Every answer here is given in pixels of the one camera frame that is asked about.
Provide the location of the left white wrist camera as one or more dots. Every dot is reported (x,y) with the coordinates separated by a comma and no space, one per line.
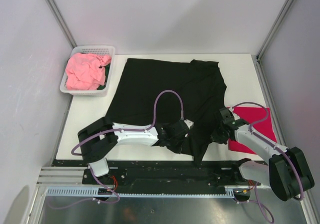
(189,123)

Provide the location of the black t-shirt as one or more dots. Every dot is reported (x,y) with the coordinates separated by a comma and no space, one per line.
(158,90)

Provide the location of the white plastic laundry basket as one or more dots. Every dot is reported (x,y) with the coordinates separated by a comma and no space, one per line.
(94,49)

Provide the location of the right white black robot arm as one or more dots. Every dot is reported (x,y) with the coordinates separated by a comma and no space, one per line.
(285,170)

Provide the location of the aluminium frame post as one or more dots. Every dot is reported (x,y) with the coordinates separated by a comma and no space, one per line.
(61,22)
(286,7)

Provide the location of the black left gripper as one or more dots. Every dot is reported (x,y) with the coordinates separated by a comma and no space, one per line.
(178,148)

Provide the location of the dark green garment in basket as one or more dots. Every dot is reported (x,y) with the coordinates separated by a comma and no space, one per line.
(107,70)

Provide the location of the folded magenta t-shirt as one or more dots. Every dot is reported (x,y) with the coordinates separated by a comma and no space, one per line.
(253,114)

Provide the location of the white slotted cable duct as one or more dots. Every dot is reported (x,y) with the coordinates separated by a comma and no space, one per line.
(96,192)

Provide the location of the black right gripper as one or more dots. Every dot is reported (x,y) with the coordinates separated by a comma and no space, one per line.
(216,138)

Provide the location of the right aluminium frame post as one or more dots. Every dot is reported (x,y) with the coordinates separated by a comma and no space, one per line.
(286,7)

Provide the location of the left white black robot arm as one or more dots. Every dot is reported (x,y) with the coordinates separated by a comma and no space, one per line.
(100,137)

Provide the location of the aluminium extrusion rails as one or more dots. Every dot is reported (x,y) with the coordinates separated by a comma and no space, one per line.
(61,176)

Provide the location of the left aluminium frame post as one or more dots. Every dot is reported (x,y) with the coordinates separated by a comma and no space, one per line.
(61,22)

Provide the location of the crumpled pink t-shirt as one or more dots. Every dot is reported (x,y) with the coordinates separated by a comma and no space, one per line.
(86,71)

